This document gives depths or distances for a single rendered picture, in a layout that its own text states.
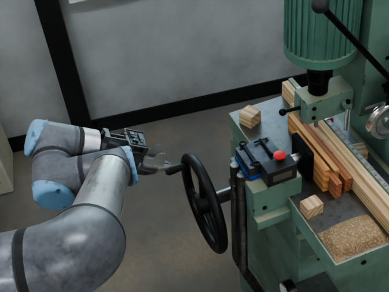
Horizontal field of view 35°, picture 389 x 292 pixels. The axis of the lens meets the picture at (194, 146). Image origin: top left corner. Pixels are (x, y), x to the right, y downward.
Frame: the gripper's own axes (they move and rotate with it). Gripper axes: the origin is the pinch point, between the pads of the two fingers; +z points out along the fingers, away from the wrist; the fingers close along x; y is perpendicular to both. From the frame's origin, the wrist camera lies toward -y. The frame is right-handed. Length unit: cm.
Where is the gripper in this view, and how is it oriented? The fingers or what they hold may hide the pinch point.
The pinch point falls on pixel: (165, 166)
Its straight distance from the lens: 162.7
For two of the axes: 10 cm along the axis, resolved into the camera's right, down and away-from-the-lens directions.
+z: 8.7, 1.7, 4.7
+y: 4.1, -7.8, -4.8
